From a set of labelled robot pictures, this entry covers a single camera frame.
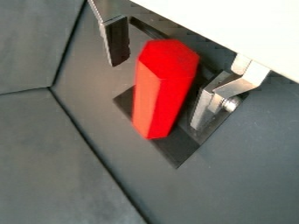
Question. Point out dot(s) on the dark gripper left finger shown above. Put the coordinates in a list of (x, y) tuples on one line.
[(114, 30)]

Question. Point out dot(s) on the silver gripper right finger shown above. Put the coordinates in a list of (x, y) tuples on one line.
[(220, 94)]

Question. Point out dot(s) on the red hexagon prism block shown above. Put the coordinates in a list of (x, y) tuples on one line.
[(164, 71)]

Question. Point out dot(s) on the black curved cradle holder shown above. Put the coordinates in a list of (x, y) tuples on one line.
[(184, 139)]

